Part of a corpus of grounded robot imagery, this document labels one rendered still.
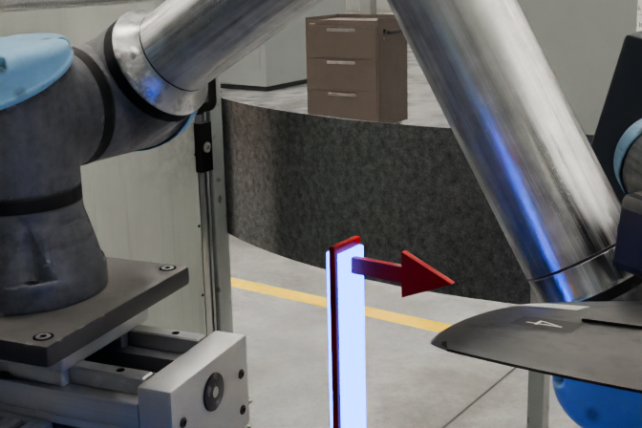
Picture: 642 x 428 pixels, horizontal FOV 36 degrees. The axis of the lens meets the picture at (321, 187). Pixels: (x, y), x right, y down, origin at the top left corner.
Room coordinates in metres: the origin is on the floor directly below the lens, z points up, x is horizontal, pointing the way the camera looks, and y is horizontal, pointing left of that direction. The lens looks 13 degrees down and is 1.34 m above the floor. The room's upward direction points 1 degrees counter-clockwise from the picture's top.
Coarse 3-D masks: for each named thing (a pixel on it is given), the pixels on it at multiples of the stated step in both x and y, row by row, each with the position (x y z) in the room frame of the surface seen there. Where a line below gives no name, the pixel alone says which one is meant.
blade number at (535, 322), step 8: (520, 320) 0.39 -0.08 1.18; (528, 320) 0.40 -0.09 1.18; (536, 320) 0.40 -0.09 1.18; (544, 320) 0.40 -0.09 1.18; (552, 320) 0.40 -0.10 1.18; (560, 320) 0.40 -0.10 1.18; (544, 328) 0.38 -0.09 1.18; (552, 328) 0.38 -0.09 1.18; (560, 328) 0.38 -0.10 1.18; (568, 328) 0.38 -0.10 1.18; (576, 328) 0.38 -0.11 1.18
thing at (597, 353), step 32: (480, 320) 0.39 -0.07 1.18; (512, 320) 0.40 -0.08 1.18; (576, 320) 0.40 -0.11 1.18; (608, 320) 0.39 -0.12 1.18; (640, 320) 0.39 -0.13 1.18; (480, 352) 0.35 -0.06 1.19; (512, 352) 0.35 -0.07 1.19; (544, 352) 0.35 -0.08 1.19; (576, 352) 0.35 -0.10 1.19; (608, 352) 0.35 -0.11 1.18; (640, 352) 0.35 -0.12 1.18; (608, 384) 0.32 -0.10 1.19; (640, 384) 0.32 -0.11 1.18
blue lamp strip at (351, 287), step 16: (352, 256) 0.48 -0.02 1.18; (352, 288) 0.48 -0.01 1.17; (352, 304) 0.48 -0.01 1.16; (352, 320) 0.48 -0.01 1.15; (352, 336) 0.48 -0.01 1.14; (352, 352) 0.48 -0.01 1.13; (352, 368) 0.48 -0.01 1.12; (352, 384) 0.48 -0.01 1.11; (352, 400) 0.48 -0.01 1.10; (352, 416) 0.48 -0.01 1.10
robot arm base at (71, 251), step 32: (64, 192) 0.85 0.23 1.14; (0, 224) 0.82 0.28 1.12; (32, 224) 0.83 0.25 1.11; (64, 224) 0.85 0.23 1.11; (0, 256) 0.81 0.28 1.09; (32, 256) 0.82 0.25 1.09; (64, 256) 0.83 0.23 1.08; (96, 256) 0.87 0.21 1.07; (0, 288) 0.80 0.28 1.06; (32, 288) 0.81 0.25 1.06; (64, 288) 0.82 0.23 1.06; (96, 288) 0.85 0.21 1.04
